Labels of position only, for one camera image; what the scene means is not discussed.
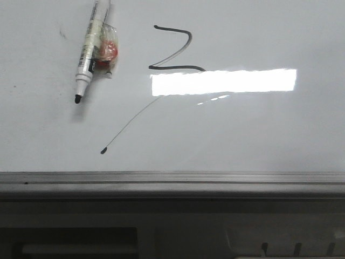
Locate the red magnet taped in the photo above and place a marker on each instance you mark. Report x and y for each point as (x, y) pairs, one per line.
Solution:
(107, 56)

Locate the white whiteboard marker pen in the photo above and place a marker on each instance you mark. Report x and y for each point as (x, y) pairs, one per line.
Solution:
(91, 48)

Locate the white whiteboard surface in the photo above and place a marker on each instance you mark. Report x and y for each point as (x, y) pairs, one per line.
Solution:
(198, 86)

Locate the grey tray below whiteboard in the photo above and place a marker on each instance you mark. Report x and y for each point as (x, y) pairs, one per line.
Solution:
(172, 229)

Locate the aluminium whiteboard bottom frame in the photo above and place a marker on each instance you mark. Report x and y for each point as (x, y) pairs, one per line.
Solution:
(171, 185)

